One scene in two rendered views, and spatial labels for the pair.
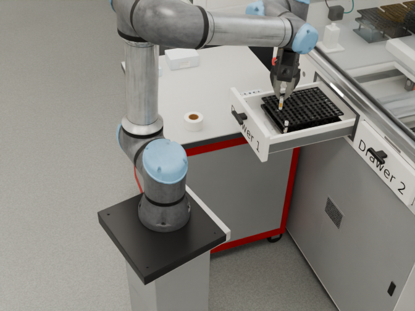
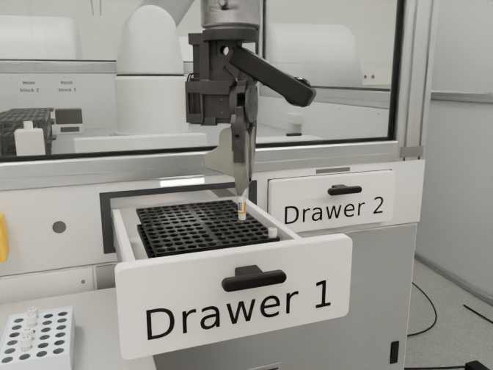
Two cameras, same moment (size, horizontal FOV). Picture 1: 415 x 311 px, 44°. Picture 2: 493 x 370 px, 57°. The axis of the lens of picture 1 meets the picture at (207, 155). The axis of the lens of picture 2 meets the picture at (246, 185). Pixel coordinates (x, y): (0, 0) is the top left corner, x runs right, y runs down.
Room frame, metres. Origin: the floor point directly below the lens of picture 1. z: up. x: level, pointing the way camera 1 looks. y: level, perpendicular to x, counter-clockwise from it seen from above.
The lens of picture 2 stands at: (1.36, 0.37, 1.12)
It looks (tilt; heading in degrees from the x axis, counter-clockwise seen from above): 13 degrees down; 271
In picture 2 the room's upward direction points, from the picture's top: straight up
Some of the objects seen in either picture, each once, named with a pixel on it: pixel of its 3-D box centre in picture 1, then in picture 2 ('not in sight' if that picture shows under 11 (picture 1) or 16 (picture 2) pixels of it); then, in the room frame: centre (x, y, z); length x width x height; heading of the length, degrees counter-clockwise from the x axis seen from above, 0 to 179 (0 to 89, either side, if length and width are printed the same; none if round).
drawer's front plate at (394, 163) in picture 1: (384, 161); (334, 201); (1.20, -0.54, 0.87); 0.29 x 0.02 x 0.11; 22
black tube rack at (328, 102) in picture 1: (301, 113); (201, 240); (1.45, -0.32, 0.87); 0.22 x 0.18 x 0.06; 112
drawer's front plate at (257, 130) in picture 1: (247, 123); (243, 291); (1.37, -0.13, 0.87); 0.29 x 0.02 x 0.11; 22
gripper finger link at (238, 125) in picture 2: (277, 74); (239, 128); (1.38, -0.21, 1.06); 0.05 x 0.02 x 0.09; 80
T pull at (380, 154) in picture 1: (380, 155); (341, 189); (1.19, -0.52, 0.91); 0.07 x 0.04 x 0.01; 22
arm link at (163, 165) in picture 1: (163, 168); not in sight; (1.03, 0.12, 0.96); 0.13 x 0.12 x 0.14; 32
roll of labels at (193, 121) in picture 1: (193, 121); not in sight; (1.50, 0.05, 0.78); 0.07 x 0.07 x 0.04
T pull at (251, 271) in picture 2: (241, 116); (250, 276); (1.36, -0.11, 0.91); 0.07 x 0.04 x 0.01; 22
